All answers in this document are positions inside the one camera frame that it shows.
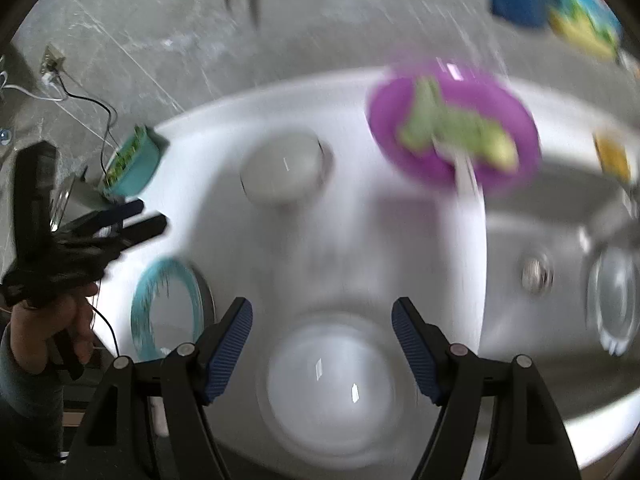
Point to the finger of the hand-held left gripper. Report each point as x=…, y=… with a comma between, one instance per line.
x=112, y=215
x=140, y=230

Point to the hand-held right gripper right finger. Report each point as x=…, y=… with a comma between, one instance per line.
x=412, y=345

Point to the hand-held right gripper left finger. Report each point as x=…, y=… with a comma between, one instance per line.
x=231, y=345

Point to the teal floral plate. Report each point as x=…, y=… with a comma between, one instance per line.
x=142, y=290

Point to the large white bowl dark rim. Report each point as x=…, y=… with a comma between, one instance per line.
x=330, y=385

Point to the person's left hand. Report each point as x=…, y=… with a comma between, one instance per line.
x=47, y=325

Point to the teal plant pot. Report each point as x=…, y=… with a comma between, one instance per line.
x=142, y=165

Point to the metal sink drain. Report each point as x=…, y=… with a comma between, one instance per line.
x=537, y=274

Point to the small white bowl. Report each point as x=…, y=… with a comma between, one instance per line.
x=282, y=167

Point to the white sink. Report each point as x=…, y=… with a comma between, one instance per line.
x=540, y=220

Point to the white spoon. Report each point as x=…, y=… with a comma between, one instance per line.
x=467, y=175

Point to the clear glass in sink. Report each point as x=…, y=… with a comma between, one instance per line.
x=615, y=295

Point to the purple plate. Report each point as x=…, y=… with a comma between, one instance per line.
x=390, y=125

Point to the green toy food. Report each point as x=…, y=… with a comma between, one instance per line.
x=455, y=127

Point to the yellow small object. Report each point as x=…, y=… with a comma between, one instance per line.
x=612, y=157

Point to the yellow and blue cloth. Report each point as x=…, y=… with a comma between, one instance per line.
x=585, y=25

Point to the wall socket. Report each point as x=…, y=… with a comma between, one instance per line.
x=51, y=62

